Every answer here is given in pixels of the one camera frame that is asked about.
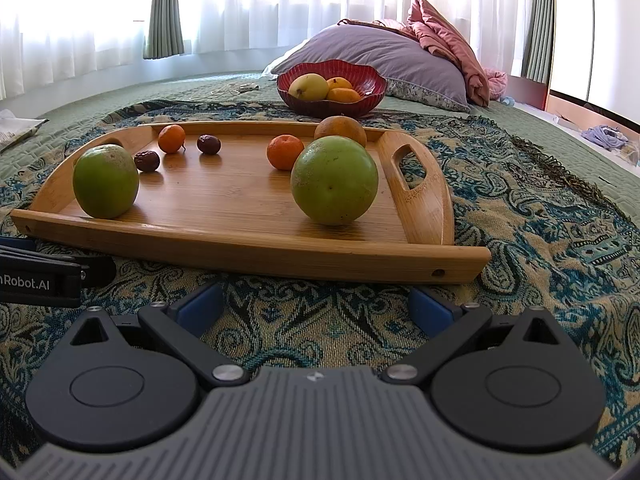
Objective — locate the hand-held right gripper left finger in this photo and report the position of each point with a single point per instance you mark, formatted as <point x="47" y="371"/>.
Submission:
<point x="202" y="307"/>

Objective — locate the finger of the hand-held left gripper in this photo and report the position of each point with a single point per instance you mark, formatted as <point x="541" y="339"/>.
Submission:
<point x="97" y="271"/>
<point x="17" y="244"/>

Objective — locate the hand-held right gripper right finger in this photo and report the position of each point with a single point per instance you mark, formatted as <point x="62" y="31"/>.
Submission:
<point x="427" y="310"/>

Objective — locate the wooden tray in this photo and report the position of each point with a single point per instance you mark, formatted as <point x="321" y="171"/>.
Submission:
<point x="225" y="210"/>

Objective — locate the dark red date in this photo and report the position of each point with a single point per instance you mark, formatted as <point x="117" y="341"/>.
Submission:
<point x="208" y="144"/>
<point x="147" y="160"/>

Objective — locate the orange tangerine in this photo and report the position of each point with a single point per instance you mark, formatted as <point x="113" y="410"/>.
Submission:
<point x="171" y="138"/>
<point x="284" y="151"/>

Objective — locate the large orange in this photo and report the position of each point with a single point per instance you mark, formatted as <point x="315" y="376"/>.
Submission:
<point x="341" y="129"/>

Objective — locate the green apple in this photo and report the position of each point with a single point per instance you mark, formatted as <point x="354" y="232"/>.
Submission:
<point x="334" y="181"/>
<point x="106" y="181"/>

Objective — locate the newspaper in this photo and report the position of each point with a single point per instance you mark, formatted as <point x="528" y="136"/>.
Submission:
<point x="17" y="130"/>

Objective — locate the blue beige patterned blanket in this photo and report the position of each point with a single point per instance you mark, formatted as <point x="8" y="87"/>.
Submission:
<point x="525" y="240"/>

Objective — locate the green quilted bedspread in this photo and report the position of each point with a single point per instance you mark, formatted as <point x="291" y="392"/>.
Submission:
<point x="550" y="140"/>

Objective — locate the red bowl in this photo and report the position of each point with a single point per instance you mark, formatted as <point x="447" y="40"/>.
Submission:
<point x="320" y="107"/>

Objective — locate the small orange fruit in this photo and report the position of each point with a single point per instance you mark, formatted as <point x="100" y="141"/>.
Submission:
<point x="340" y="82"/>
<point x="343" y="95"/>

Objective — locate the yellow apple in bowl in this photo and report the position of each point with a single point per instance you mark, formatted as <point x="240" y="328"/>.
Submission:
<point x="308" y="86"/>

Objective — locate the light blue cloth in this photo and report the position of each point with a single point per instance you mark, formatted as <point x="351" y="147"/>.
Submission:
<point x="605" y="136"/>

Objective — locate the white pillow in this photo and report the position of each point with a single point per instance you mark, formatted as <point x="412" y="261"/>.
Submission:
<point x="274" y="66"/>

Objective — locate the purple pillow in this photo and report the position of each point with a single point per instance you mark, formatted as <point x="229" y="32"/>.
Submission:
<point x="390" y="55"/>

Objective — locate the grey green curtain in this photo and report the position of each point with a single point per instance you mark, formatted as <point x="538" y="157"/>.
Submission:
<point x="540" y="20"/>
<point x="167" y="10"/>

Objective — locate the pink quilt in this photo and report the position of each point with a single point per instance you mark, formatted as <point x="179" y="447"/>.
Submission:
<point x="450" y="40"/>

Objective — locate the white sheer curtain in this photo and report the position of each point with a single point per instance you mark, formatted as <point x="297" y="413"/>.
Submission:
<point x="250" y="5"/>

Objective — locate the wooden bed frame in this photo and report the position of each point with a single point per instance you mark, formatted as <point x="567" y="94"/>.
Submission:
<point x="527" y="91"/>

